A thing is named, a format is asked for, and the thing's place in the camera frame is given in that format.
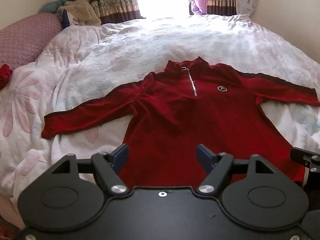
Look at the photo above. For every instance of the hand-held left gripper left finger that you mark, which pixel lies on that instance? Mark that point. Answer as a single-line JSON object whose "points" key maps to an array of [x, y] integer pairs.
{"points": [[122, 155]]}

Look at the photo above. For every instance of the beige fluffy blanket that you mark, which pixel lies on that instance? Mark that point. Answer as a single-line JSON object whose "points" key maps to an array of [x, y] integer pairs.
{"points": [[82, 11]]}

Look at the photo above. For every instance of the teal plush toy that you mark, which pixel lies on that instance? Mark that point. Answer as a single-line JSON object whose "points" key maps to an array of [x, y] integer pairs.
{"points": [[51, 6]]}

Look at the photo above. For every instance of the navy and white cushion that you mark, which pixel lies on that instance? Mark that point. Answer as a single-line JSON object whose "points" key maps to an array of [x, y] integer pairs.
{"points": [[72, 18]]}

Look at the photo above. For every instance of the small red cloth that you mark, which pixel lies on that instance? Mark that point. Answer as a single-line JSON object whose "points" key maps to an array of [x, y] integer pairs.
{"points": [[4, 76]]}

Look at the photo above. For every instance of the white floral quilt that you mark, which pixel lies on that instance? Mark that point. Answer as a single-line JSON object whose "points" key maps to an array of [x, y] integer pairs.
{"points": [[125, 45]]}

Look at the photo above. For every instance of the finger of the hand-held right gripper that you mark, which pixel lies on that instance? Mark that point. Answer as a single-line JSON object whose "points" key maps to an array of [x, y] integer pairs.
{"points": [[301, 155]]}

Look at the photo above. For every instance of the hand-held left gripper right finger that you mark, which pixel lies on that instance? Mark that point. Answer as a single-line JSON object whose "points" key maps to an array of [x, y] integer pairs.
{"points": [[203, 155]]}

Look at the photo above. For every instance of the pink textured pillow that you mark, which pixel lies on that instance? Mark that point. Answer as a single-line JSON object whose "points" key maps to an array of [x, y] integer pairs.
{"points": [[25, 37]]}

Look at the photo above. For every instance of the red zip-neck sweater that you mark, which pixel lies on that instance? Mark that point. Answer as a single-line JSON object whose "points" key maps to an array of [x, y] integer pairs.
{"points": [[175, 115]]}

